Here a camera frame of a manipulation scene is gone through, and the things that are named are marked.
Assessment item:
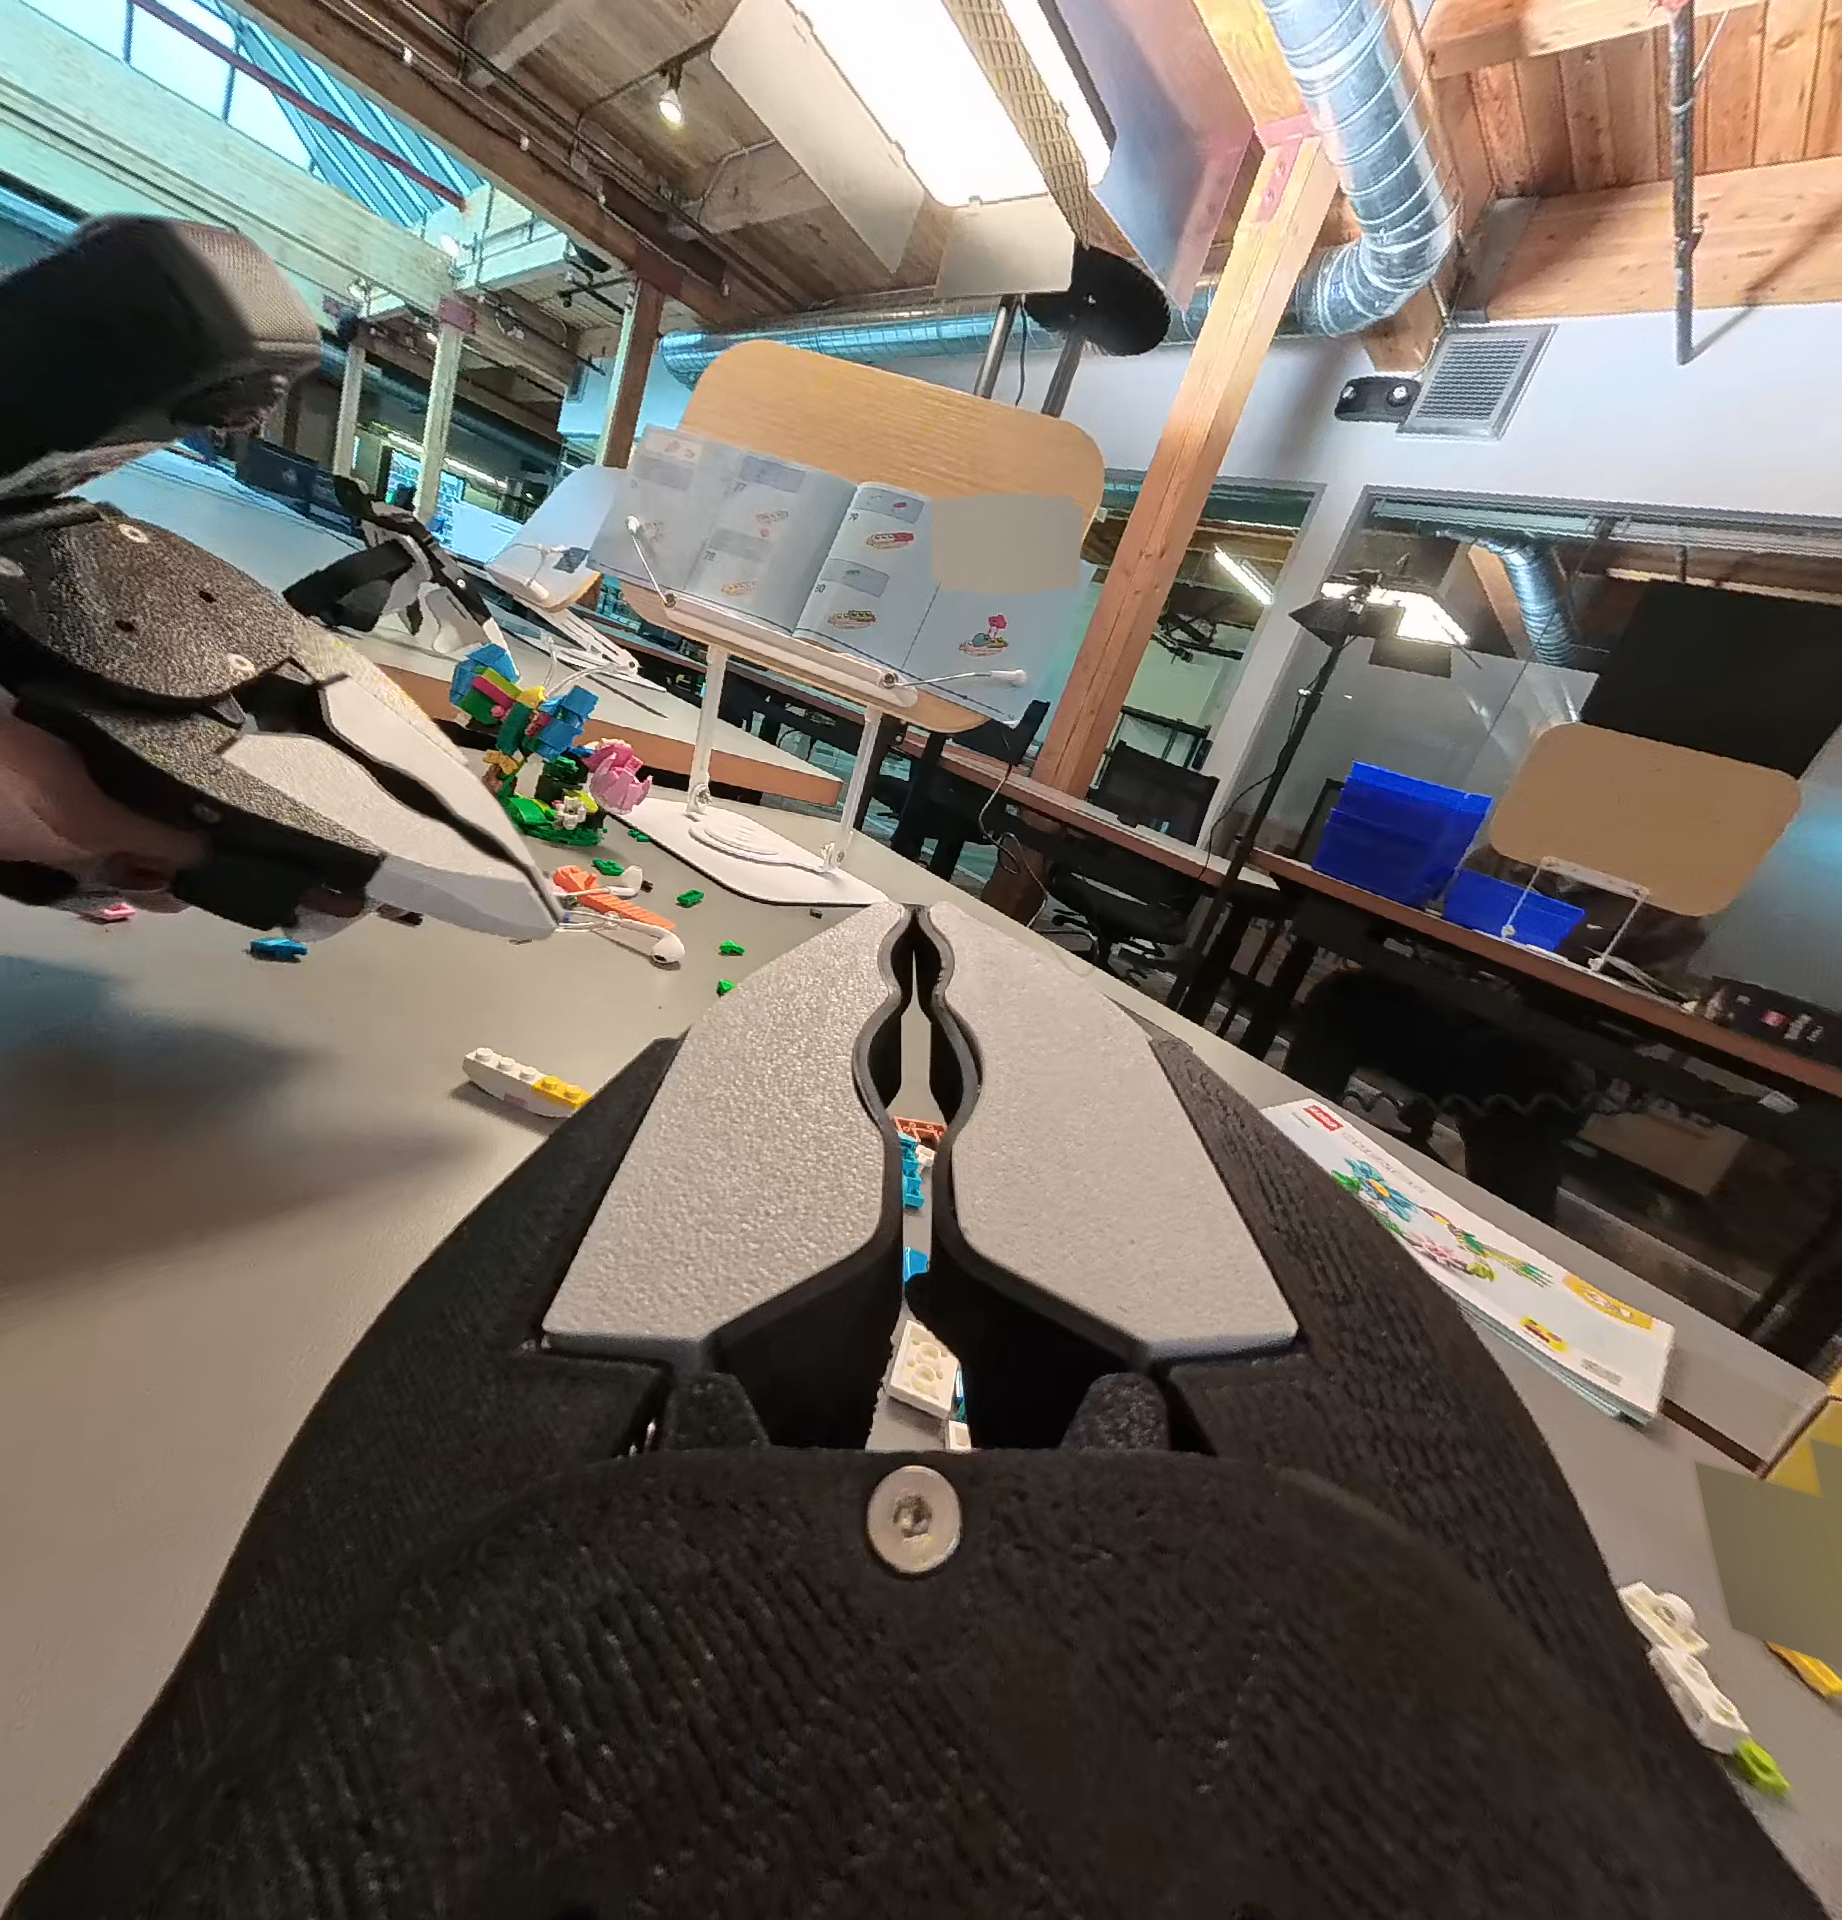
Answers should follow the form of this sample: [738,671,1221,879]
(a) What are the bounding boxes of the wooden post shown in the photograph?
[1032,140,1341,796]

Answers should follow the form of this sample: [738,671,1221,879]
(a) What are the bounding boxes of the open instruction book on stand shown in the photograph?
[621,343,1109,908]

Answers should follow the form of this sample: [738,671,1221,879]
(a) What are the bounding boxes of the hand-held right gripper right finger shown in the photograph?
[921,902,1297,1369]

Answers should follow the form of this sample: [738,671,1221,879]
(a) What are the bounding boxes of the silver ventilation duct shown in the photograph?
[1190,0,1462,344]

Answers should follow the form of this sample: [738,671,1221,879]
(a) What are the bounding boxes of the black box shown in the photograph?
[1707,975,1842,1069]

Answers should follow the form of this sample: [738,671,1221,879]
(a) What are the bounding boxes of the lego flower model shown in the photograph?
[448,635,653,841]

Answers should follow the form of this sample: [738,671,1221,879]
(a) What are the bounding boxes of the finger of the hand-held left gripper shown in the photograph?
[313,667,534,889]
[227,703,565,944]

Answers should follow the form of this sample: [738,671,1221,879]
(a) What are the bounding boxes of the long wooden table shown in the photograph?
[891,734,1842,1118]

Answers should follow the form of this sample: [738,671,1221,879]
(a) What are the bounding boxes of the black and white device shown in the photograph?
[282,478,490,649]

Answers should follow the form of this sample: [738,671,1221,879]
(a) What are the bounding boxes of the ceiling light fixture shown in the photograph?
[710,0,1117,301]

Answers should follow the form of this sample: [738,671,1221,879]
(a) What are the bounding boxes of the stack of blue bins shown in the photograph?
[1310,762,1492,908]

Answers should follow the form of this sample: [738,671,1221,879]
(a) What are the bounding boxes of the blue bin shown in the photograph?
[1444,869,1584,949]

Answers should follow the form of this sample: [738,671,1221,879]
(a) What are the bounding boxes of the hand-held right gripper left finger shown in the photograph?
[543,902,924,1369]

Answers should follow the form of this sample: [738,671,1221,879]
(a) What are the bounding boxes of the black round lamp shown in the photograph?
[1023,245,1172,360]

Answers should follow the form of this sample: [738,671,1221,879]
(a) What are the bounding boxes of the white and yellow lego assembly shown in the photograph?
[462,1048,594,1118]

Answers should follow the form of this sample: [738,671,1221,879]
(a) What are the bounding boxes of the closed instruction booklet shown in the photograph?
[1264,1102,1675,1424]

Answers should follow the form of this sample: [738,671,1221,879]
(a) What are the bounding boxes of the studio light on stand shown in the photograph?
[1183,569,1477,1022]

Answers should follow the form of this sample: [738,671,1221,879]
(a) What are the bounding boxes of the person's left hand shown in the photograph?
[0,697,210,902]

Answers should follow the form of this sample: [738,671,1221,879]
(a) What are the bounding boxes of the orange brick separator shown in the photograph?
[550,865,679,934]

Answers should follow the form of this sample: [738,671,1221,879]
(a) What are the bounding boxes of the open instruction booklet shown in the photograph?
[588,427,1064,722]

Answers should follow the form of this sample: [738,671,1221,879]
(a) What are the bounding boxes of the white wired earphones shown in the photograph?
[560,900,685,964]

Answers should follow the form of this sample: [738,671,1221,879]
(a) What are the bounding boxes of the pile of lego pieces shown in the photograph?
[868,1115,971,1455]

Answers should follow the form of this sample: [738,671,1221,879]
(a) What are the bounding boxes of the wall vent grille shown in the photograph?
[1399,320,1554,438]

